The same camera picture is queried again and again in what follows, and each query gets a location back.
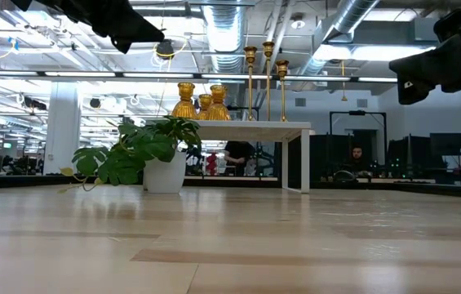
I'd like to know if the black aluminium rig frame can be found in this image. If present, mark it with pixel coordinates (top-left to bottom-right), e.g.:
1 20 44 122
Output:
0 173 461 201

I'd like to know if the green plant in white pot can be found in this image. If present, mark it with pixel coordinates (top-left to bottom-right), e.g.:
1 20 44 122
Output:
59 115 203 194

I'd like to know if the dark background monitor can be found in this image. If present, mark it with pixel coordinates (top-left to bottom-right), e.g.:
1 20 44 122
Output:
429 132 461 157

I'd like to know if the shortest gold candlestick holder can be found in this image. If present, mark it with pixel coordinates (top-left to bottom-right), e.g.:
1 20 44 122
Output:
275 60 290 123

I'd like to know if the person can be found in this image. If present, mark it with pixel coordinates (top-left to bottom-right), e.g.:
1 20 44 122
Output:
338 145 374 183
224 140 255 177

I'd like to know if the red object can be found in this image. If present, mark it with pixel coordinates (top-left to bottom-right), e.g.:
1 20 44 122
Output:
206 153 219 176

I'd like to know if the black overhead camera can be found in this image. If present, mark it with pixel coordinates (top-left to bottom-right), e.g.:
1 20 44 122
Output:
157 38 176 61

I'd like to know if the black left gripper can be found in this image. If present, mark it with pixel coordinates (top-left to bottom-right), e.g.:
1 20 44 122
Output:
9 0 166 55

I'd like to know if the tallest gold candlestick holder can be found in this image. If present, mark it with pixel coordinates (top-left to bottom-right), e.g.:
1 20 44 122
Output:
262 41 276 122

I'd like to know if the white square pillar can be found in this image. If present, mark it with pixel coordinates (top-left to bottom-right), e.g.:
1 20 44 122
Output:
43 81 82 176

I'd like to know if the white perforated metal shelf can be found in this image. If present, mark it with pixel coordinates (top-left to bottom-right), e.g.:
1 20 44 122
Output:
164 120 313 194

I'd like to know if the silver ventilation duct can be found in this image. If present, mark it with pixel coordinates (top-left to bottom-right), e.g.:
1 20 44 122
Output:
201 0 251 74
295 0 380 77

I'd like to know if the amber ribbed glass candle holder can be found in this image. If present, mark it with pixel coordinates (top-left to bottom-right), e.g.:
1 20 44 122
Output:
197 93 214 121
171 82 198 120
206 84 232 122

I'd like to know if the medium gold candlestick holder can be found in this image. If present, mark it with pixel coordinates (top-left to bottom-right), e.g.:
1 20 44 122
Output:
243 46 258 122

